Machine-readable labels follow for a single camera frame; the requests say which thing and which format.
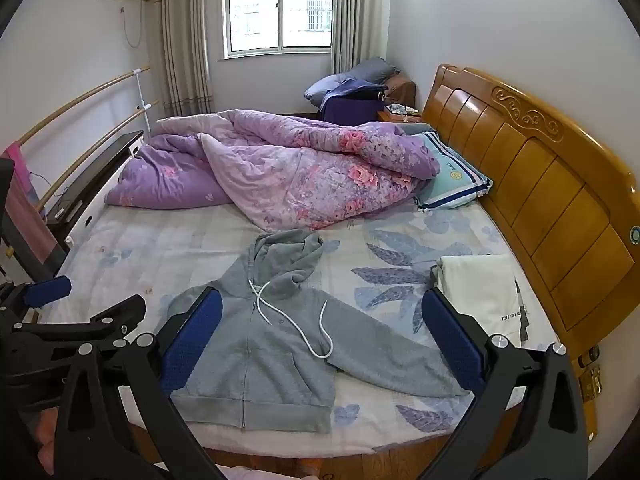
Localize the white printed t-shirt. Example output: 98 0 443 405
431 254 531 346

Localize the teal striped pillow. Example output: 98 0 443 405
414 131 493 211

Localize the grey pillow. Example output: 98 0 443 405
336 57 401 86

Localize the purple floral quilt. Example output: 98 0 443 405
105 109 442 231

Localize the wooden bedside table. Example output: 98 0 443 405
377 104 423 123

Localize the air conditioner cable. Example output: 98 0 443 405
120 2 147 48

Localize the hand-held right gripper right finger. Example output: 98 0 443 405
420 287 588 480

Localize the white rail post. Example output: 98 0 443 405
131 70 151 136

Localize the window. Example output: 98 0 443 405
223 0 335 58

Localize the leaf print bed sheet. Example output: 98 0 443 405
42 195 561 456

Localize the grey striped curtain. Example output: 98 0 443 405
150 0 213 117
331 0 388 75

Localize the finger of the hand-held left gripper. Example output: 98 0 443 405
0 275 72 312
12 294 147 346

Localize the blue pillow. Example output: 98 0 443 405
304 75 351 106

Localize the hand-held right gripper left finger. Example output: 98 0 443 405
54 286 224 480

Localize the grey zip hoodie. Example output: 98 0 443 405
167 229 473 433

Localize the pink striped towel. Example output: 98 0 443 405
2 141 63 281

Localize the brown chair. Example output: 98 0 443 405
382 74 417 108

